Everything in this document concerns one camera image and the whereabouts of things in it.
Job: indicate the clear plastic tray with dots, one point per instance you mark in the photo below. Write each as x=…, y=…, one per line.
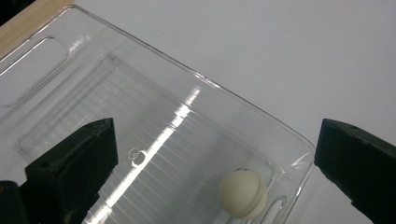
x=186, y=124

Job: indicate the white ball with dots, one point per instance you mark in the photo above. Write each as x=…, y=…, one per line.
x=243, y=194

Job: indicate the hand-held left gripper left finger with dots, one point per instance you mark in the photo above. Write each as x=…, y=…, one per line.
x=68, y=174

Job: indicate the white table board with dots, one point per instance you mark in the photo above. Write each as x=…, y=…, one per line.
x=280, y=46

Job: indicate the light wooden table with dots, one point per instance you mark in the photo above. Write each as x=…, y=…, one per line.
x=18, y=31

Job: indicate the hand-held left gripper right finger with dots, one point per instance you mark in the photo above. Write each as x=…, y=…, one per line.
x=361, y=168

